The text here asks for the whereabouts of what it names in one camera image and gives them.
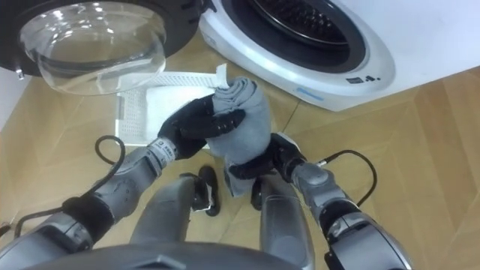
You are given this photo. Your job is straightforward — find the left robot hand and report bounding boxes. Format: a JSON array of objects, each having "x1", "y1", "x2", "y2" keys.
[{"x1": 157, "y1": 93, "x2": 247, "y2": 161}]

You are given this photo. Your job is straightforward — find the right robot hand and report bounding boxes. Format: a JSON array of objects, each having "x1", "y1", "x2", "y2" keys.
[{"x1": 228, "y1": 132, "x2": 308, "y2": 184}]

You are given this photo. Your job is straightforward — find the grey cloth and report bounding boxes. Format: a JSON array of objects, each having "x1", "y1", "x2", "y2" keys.
[{"x1": 205, "y1": 76, "x2": 272, "y2": 198}]

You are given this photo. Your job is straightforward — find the white perforated laundry basket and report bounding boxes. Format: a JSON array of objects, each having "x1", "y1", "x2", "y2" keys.
[{"x1": 115, "y1": 62, "x2": 230, "y2": 147}]

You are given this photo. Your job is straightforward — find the robot legs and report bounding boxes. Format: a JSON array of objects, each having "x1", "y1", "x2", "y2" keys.
[{"x1": 129, "y1": 164, "x2": 317, "y2": 270}]

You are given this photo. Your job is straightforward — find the white washing machine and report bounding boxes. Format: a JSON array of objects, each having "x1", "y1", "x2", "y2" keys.
[{"x1": 197, "y1": 0, "x2": 480, "y2": 113}]

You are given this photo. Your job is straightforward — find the open washing machine door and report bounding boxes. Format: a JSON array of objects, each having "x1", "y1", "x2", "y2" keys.
[{"x1": 0, "y1": 0, "x2": 206, "y2": 96}]

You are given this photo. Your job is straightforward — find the robot body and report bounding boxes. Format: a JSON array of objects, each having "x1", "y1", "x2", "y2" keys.
[{"x1": 22, "y1": 241, "x2": 301, "y2": 270}]

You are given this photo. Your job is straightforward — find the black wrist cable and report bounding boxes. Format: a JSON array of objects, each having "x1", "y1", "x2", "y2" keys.
[
  {"x1": 316, "y1": 149, "x2": 378, "y2": 208},
  {"x1": 13, "y1": 134, "x2": 127, "y2": 239}
]

